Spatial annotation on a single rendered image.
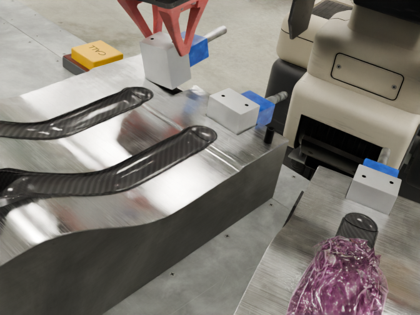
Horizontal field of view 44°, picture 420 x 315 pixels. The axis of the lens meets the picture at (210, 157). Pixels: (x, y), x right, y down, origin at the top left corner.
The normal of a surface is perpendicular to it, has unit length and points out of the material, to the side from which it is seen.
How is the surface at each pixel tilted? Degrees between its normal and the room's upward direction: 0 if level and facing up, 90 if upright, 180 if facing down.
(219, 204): 90
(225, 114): 90
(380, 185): 0
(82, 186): 26
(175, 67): 80
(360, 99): 8
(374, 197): 90
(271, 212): 0
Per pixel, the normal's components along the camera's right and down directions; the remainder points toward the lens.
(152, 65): -0.67, 0.49
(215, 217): 0.73, 0.48
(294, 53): -0.51, 0.45
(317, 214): 0.15, -0.80
